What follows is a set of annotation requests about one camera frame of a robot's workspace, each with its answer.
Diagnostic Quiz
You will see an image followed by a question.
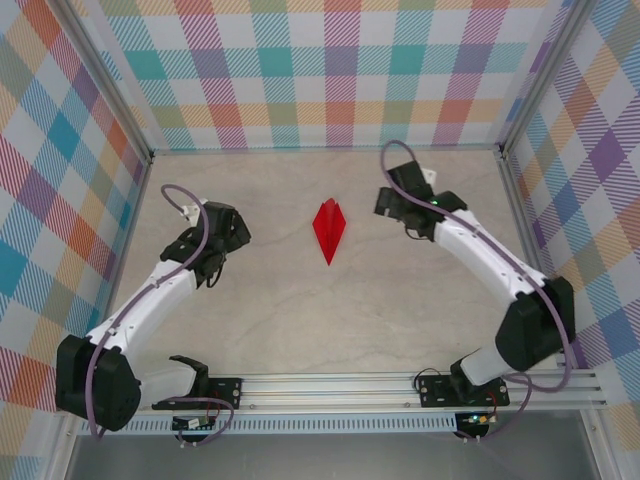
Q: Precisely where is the aluminium frame post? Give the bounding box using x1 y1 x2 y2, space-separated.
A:
499 0 599 156
54 0 154 166

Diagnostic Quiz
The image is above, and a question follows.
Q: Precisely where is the perforated metal cable tray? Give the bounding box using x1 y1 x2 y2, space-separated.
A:
78 413 459 435

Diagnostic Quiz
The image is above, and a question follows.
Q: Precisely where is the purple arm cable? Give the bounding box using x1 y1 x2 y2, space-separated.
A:
380 140 577 445
88 183 235 449

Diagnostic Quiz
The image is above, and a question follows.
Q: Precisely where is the wide aluminium mounting rail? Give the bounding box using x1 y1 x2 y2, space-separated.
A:
54 369 609 416

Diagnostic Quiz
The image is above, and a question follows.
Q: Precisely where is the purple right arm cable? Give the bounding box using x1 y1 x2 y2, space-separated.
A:
380 140 577 445

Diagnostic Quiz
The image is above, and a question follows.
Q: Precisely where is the aluminium table edge rail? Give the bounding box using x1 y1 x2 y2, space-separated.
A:
149 144 504 157
497 149 571 371
97 154 154 349

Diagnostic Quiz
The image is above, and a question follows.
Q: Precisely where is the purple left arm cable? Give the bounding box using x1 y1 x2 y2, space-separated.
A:
88 183 235 449

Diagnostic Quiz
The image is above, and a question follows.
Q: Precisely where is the red paper sheet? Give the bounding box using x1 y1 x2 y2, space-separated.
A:
312 198 348 267

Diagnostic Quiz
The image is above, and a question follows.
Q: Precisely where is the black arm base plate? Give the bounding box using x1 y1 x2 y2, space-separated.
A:
415 373 511 409
151 377 245 412

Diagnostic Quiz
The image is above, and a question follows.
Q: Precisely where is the grey metal panel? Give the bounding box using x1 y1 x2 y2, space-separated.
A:
64 430 601 480

